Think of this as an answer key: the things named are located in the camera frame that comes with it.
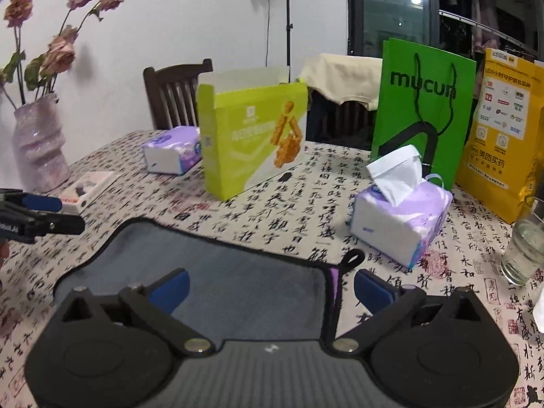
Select calligraphy print tablecloth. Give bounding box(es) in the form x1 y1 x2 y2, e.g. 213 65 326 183
0 130 544 408

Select chair with cream cloth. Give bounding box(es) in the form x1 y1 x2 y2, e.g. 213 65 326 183
300 53 383 150

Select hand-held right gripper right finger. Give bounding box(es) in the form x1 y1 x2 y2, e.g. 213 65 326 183
330 269 483 355

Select clear drinking glass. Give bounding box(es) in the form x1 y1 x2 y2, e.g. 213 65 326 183
500 195 544 286

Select dark wooden chair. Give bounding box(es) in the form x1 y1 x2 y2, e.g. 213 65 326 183
143 58 214 130

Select yellow paper bag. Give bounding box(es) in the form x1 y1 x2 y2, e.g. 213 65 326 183
456 48 544 225

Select dried pink roses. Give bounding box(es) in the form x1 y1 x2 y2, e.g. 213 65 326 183
0 0 125 109

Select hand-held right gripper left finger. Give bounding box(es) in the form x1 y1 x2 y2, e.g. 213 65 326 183
55 268 215 356

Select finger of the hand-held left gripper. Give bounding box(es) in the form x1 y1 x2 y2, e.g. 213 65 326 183
17 211 86 236
0 188 63 213

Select pink wavy vase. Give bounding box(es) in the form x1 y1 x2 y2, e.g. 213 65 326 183
12 92 72 194

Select dark window frame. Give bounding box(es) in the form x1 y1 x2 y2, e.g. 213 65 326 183
346 0 544 62

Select small white red box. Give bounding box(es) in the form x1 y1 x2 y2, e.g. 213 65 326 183
57 171 121 214

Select lime green cardboard box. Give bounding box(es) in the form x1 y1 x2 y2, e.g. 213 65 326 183
196 66 309 202

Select black light stand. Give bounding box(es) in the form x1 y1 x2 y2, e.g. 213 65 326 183
258 0 295 83

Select purple tissue pack with tissue out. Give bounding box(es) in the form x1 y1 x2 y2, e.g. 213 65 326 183
349 144 454 270

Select green paper bag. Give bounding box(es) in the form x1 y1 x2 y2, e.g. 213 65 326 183
371 37 477 192

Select grey towel with black edge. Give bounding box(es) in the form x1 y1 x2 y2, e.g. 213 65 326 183
53 217 366 345

